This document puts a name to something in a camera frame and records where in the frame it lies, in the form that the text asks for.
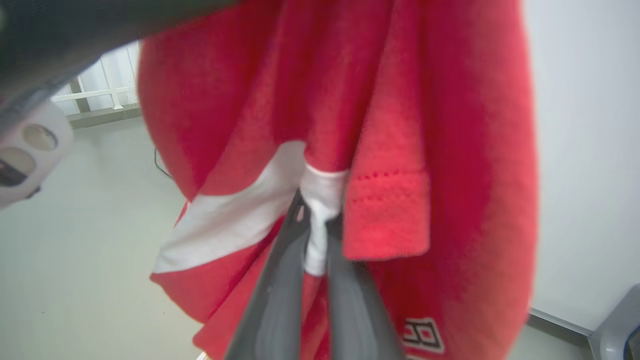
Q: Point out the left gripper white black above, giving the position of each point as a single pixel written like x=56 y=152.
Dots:
x=25 y=160

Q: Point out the large white partition panel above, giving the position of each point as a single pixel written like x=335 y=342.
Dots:
x=585 y=150

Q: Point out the white railing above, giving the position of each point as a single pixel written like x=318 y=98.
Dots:
x=105 y=85

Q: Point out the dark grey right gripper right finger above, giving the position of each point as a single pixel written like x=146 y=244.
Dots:
x=355 y=315

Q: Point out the red and white jersey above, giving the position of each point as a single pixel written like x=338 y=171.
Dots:
x=400 y=125

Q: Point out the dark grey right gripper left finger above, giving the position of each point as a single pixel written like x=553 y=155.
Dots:
x=277 y=300

